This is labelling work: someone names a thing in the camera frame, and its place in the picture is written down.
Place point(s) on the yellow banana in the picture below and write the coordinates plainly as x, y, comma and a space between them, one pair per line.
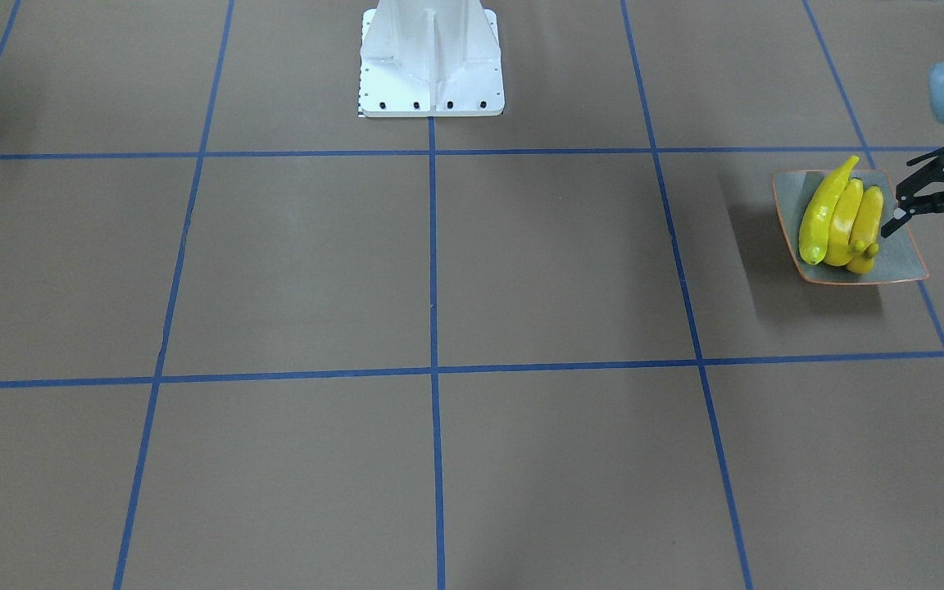
865, 230
813, 230
840, 246

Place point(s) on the grey square plate orange rim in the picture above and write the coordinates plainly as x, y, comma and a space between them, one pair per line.
898, 260

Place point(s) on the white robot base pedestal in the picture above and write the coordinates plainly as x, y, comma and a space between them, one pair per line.
430, 59

